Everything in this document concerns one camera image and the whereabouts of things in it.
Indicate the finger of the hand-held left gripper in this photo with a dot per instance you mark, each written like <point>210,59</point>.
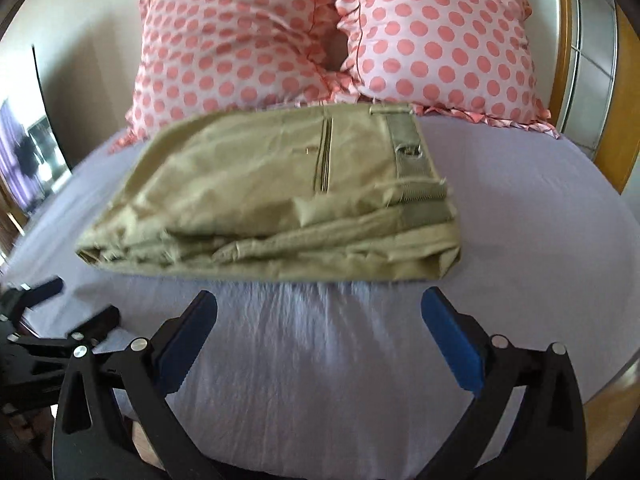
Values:
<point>97,325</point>
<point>40,291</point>

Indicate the khaki pants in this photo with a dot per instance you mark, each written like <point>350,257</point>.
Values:
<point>280,195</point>

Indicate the pink polka dot pillow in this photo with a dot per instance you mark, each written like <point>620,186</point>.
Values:
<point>440,40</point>
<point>235,45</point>

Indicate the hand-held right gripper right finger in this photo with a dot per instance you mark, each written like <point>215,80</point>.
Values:
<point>452,347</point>

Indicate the lavender bed sheet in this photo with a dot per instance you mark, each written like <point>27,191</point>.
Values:
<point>320,310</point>

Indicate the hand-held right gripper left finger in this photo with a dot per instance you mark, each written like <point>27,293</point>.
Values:
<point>186,341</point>

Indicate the purple curtain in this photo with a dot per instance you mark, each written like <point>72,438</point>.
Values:
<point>20,160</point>

